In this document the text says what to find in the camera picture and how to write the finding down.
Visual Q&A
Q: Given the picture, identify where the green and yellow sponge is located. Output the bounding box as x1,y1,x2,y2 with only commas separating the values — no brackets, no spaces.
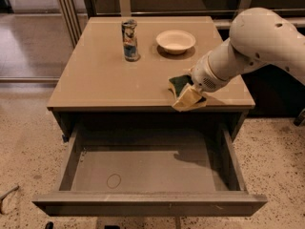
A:
167,73,208,108

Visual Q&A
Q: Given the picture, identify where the grey metal tool on floor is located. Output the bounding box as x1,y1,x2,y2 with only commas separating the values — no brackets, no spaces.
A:
0,185,19,215

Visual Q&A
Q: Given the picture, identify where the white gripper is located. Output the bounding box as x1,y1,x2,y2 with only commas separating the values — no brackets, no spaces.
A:
172,52,229,112

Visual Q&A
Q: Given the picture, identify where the blue and silver drink can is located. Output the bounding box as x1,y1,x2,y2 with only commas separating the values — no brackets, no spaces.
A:
121,19,140,62

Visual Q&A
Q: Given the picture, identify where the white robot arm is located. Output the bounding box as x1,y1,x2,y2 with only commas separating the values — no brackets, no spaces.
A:
169,8,305,112

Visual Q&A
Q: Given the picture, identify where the white paper bowl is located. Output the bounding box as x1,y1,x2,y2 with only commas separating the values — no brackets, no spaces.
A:
155,30,196,55

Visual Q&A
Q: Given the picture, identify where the open grey top drawer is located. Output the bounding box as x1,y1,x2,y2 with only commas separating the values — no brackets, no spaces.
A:
32,126,267,217

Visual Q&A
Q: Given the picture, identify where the grey cabinet with counter top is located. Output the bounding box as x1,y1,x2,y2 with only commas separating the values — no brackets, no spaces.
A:
47,16,254,135

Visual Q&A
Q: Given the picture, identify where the metal railing frame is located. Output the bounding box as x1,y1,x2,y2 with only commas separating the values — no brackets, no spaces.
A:
51,0,305,49

